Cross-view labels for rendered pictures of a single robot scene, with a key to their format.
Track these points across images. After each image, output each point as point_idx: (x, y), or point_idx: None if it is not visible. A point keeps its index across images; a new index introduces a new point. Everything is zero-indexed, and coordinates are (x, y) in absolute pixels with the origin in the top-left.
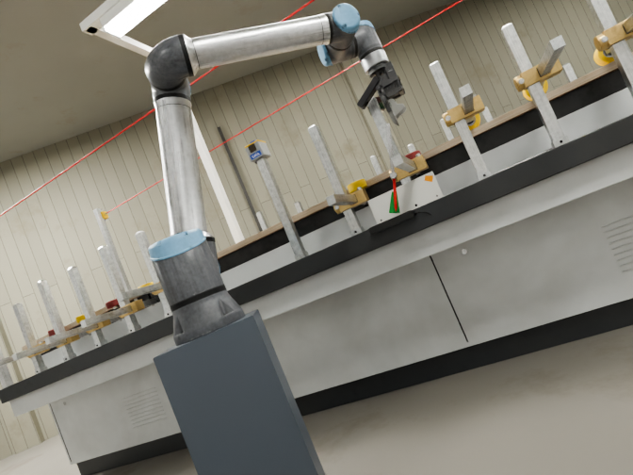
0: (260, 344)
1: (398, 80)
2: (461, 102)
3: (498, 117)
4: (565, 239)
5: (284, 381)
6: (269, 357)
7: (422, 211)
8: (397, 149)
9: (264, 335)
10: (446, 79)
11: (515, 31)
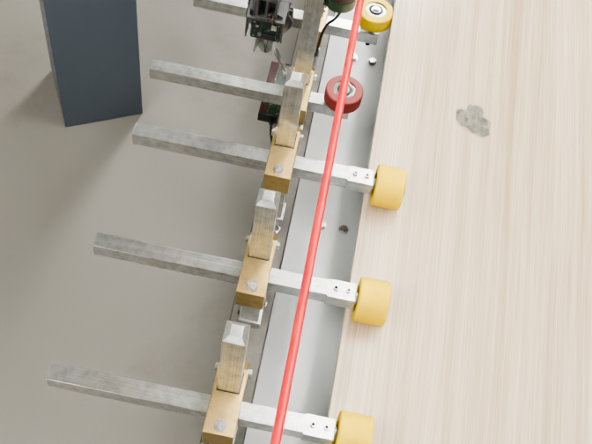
0: (43, 3)
1: (247, 24)
2: (231, 142)
3: (357, 236)
4: None
5: (104, 33)
6: (46, 16)
7: (270, 131)
8: (305, 64)
9: (73, 0)
10: (280, 109)
11: (254, 215)
